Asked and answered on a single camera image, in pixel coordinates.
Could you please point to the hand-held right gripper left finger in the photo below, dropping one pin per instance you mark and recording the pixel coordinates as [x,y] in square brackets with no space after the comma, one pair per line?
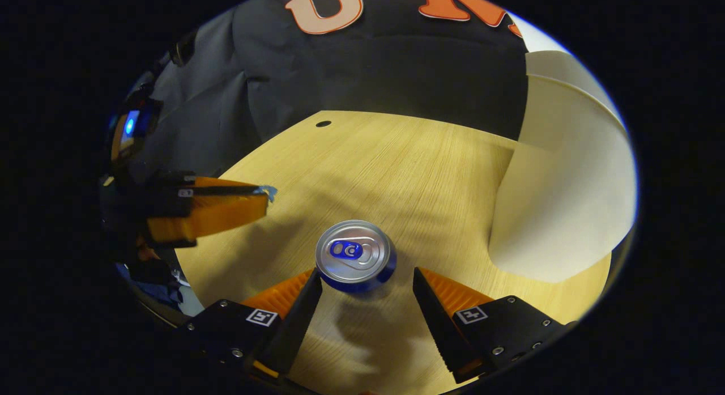
[294,321]

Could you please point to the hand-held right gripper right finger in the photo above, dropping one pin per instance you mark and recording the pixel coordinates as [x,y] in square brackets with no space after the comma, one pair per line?
[439,327]

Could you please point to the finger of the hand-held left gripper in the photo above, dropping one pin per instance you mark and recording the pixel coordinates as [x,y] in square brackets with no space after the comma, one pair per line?
[215,216]
[209,188]

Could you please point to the blue pop can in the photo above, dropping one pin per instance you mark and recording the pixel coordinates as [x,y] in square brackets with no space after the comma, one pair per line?
[355,253]

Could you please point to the white desktop garbage bin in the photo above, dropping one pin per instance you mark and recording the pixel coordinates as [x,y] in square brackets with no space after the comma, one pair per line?
[566,185]

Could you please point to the blue cloth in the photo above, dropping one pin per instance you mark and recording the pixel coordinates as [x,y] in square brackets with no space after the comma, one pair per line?
[153,284]

